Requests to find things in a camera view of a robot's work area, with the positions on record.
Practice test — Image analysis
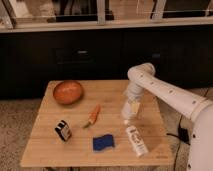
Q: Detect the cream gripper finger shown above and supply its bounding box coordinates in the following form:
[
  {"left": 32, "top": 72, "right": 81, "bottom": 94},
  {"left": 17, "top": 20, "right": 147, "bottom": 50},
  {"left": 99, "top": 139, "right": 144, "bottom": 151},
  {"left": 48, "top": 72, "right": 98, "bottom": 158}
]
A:
[{"left": 130, "top": 101, "right": 140, "bottom": 115}]

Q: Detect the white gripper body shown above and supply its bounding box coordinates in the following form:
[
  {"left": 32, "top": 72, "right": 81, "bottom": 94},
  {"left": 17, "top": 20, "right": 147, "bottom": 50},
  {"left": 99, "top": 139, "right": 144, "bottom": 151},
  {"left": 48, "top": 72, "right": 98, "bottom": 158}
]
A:
[{"left": 125, "top": 81, "right": 143, "bottom": 101}]

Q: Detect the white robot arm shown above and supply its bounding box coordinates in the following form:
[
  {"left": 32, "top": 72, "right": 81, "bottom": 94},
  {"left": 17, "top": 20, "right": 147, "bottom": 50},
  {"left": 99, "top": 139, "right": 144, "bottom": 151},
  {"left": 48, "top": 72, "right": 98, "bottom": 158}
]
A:
[{"left": 122, "top": 63, "right": 213, "bottom": 171}]

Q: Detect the black box eraser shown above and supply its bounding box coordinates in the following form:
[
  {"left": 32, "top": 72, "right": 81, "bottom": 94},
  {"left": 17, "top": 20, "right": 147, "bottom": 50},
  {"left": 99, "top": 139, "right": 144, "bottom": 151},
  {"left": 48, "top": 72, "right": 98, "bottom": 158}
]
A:
[{"left": 55, "top": 120, "right": 72, "bottom": 141}]

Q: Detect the orange carrot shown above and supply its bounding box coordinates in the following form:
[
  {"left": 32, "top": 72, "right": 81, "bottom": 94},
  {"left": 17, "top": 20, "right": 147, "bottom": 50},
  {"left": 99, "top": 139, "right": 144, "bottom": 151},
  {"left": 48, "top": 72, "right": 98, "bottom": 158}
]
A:
[{"left": 83, "top": 104, "right": 101, "bottom": 128}]

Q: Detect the wooden table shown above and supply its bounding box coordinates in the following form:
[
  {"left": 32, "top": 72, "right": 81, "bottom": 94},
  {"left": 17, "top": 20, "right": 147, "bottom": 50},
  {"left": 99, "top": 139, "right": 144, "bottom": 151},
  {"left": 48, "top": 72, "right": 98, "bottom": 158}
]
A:
[{"left": 20, "top": 80, "right": 173, "bottom": 167}]

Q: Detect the blue sponge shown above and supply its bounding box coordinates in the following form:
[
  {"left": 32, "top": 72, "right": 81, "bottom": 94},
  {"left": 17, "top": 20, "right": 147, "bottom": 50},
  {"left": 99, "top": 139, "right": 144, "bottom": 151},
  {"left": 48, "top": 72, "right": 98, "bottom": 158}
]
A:
[{"left": 93, "top": 134, "right": 115, "bottom": 151}]

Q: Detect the orange wooden bowl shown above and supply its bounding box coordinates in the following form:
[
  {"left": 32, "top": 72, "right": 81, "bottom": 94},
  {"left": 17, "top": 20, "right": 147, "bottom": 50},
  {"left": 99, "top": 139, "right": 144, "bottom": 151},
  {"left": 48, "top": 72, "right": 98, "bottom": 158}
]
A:
[{"left": 53, "top": 80, "right": 83, "bottom": 105}]

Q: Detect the dark cabinet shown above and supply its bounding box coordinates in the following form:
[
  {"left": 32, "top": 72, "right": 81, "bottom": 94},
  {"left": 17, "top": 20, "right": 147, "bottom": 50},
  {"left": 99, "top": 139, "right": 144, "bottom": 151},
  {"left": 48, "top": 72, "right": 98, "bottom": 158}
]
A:
[{"left": 0, "top": 26, "right": 213, "bottom": 99}]

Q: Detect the black power cable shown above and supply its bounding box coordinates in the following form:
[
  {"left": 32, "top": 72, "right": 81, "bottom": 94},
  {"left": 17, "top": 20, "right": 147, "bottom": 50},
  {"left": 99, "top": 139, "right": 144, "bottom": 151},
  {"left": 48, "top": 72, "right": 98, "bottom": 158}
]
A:
[{"left": 165, "top": 114, "right": 193, "bottom": 171}]

